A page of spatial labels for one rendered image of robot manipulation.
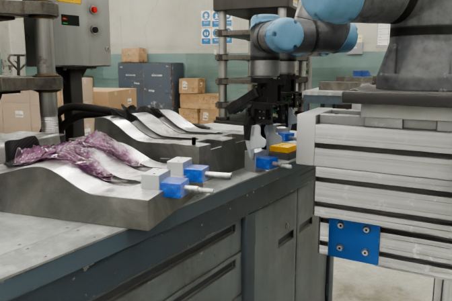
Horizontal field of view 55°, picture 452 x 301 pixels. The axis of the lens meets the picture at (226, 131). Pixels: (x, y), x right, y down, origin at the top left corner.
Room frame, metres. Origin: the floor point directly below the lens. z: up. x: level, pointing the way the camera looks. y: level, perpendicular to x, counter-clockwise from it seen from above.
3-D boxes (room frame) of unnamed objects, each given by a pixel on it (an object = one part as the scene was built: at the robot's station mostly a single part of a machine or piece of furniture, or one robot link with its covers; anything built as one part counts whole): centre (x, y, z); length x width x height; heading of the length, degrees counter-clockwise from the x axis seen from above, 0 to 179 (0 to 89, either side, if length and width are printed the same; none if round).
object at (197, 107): (7.99, 0.44, 0.42); 0.86 x 0.33 x 0.83; 67
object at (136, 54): (8.46, 1.78, 1.26); 0.42 x 0.33 x 0.29; 67
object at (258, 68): (1.10, -0.10, 1.07); 0.08 x 0.08 x 0.05
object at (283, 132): (1.50, -0.22, 0.83); 0.13 x 0.05 x 0.05; 30
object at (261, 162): (1.09, -0.11, 0.83); 0.13 x 0.05 x 0.05; 48
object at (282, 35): (1.01, -0.14, 1.14); 0.11 x 0.11 x 0.08; 14
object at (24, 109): (5.02, 2.23, 0.47); 1.22 x 0.80 x 0.94; 71
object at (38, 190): (0.89, 0.33, 0.86); 0.50 x 0.26 x 0.11; 72
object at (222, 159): (1.23, 0.19, 0.87); 0.50 x 0.26 x 0.14; 55
